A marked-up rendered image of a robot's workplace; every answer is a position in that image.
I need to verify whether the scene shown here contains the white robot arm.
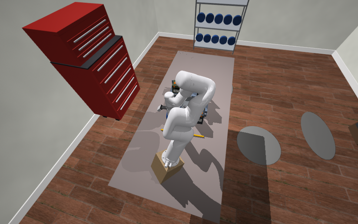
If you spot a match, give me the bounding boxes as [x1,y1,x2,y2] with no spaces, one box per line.
[157,71,216,168]

